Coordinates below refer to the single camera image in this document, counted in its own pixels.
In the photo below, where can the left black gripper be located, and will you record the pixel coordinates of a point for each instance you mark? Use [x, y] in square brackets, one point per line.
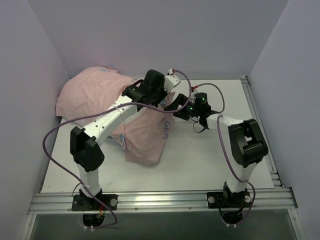
[158, 93]

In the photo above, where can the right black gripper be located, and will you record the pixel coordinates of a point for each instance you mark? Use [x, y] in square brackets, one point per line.
[183, 110]

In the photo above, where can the white pillow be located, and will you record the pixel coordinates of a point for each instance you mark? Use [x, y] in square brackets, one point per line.
[163, 103]

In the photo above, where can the pink blue pillowcase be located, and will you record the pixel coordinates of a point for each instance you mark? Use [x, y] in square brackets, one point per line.
[142, 136]

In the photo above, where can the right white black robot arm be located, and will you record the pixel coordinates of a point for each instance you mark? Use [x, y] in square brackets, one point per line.
[242, 142]

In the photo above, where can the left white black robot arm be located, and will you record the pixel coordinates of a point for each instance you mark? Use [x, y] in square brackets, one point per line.
[85, 143]

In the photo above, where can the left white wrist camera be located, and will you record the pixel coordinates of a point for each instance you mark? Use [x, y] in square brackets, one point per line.
[171, 80]

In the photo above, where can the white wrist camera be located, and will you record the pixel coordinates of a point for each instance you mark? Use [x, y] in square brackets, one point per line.
[171, 80]
[193, 88]

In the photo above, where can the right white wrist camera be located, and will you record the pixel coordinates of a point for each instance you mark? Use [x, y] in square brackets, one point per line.
[193, 88]

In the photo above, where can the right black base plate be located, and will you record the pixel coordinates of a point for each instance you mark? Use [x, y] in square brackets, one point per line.
[226, 200]

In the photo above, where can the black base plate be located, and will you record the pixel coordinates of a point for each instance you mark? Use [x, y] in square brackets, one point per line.
[82, 202]
[226, 200]

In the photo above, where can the aluminium right side rail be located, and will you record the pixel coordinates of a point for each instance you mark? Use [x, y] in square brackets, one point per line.
[254, 112]

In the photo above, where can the aluminium rail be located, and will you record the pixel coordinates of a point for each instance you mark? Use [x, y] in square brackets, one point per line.
[180, 215]
[254, 112]

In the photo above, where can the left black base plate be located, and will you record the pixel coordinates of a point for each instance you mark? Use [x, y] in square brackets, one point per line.
[82, 202]

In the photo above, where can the aluminium front rail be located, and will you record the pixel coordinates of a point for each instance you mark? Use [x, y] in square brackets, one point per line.
[180, 215]

